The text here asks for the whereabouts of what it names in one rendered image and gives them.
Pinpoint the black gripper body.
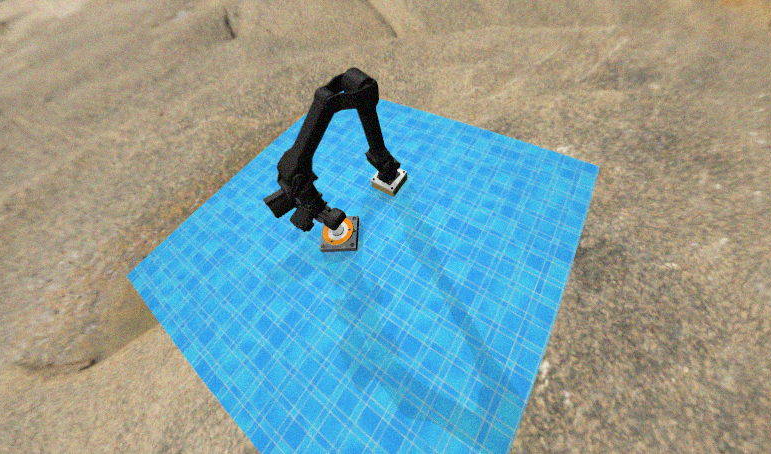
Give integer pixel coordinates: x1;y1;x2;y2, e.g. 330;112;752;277
295;191;346;231

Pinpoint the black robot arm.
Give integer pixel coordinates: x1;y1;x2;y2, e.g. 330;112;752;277
263;67;401;232

